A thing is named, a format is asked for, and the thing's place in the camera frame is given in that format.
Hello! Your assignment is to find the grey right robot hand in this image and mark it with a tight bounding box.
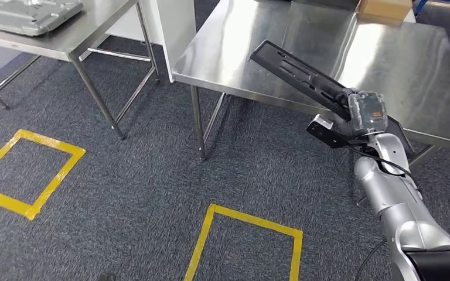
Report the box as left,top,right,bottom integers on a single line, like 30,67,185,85
339,89,389,135

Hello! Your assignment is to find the black plastic panel part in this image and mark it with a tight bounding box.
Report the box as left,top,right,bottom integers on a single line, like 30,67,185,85
249,39,417,155

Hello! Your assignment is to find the brown cardboard box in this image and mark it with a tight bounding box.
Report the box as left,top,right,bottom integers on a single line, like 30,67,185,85
354,0,414,27

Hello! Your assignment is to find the stainless steel table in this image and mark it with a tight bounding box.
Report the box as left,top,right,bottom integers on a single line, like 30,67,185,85
172,0,450,173
0,0,162,141

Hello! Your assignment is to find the yellow floor tape square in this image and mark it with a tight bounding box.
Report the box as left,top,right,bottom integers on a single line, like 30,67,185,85
183,203,304,281
0,128,87,221

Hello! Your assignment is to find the white partition panel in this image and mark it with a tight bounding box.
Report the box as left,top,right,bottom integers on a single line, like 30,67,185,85
106,0,197,84

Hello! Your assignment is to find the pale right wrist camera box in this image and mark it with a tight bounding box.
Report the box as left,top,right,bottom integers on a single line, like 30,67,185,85
306,114,356,150

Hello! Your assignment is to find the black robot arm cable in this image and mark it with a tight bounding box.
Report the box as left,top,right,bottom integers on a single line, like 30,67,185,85
345,145,424,281

